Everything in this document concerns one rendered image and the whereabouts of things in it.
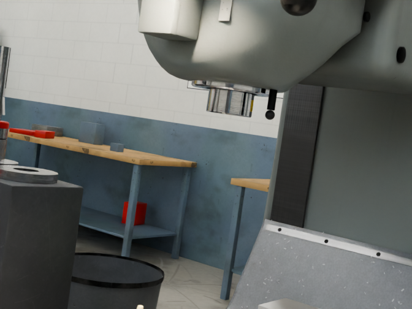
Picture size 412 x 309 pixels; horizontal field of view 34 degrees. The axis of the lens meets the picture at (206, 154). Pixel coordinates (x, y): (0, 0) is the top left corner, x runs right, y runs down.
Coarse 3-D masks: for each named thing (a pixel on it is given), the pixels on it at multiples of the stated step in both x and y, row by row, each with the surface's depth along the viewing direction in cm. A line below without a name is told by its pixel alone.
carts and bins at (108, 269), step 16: (80, 256) 285; (96, 256) 289; (112, 256) 291; (80, 272) 286; (96, 272) 289; (112, 272) 290; (128, 272) 289; (144, 272) 285; (160, 272) 275; (80, 288) 245; (96, 288) 245; (112, 288) 245; (128, 288) 247; (144, 288) 252; (160, 288) 268; (80, 304) 246; (96, 304) 245; (112, 304) 246; (128, 304) 249; (144, 304) 254
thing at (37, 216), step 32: (0, 192) 88; (32, 192) 89; (64, 192) 93; (0, 224) 88; (32, 224) 89; (64, 224) 94; (0, 256) 87; (32, 256) 90; (64, 256) 94; (0, 288) 87; (32, 288) 91; (64, 288) 95
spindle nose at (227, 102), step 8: (216, 88) 67; (208, 96) 68; (216, 96) 67; (224, 96) 67; (232, 96) 67; (240, 96) 67; (248, 96) 67; (208, 104) 68; (216, 104) 67; (224, 104) 67; (232, 104) 67; (240, 104) 67; (248, 104) 67; (216, 112) 67; (224, 112) 67; (232, 112) 67; (240, 112) 67; (248, 112) 68
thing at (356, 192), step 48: (288, 96) 107; (336, 96) 102; (384, 96) 98; (288, 144) 107; (336, 144) 102; (384, 144) 98; (288, 192) 106; (336, 192) 102; (384, 192) 97; (384, 240) 97
